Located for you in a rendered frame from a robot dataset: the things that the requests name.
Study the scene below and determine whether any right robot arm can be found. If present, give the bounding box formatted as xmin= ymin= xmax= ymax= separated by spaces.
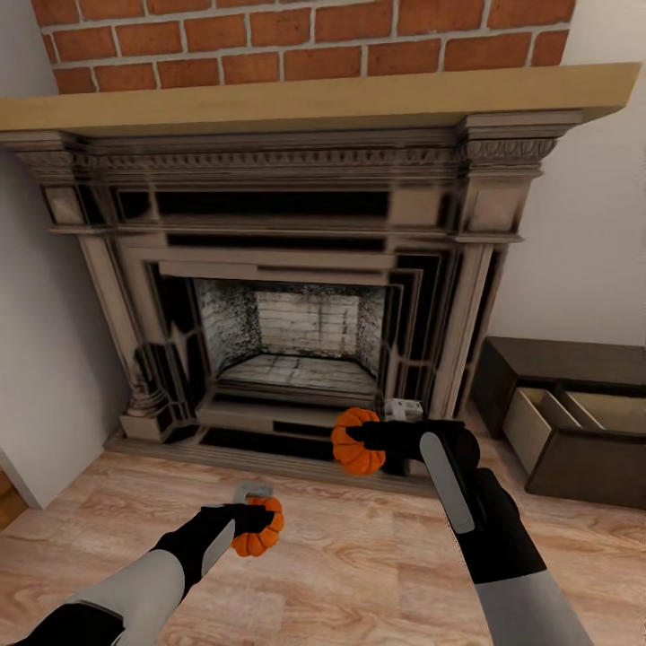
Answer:
xmin=346 ymin=397 xmax=595 ymax=646

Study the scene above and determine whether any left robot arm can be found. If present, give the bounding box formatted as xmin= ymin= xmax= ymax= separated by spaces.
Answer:
xmin=11 ymin=482 xmax=275 ymax=646

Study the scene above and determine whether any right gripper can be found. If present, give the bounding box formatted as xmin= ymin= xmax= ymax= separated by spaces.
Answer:
xmin=346 ymin=421 xmax=407 ymax=457

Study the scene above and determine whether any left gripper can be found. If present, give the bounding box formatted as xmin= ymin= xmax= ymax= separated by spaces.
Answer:
xmin=234 ymin=504 xmax=275 ymax=537

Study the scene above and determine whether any pumpkin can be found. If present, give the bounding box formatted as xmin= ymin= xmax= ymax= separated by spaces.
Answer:
xmin=231 ymin=497 xmax=284 ymax=557
xmin=331 ymin=406 xmax=387 ymax=476

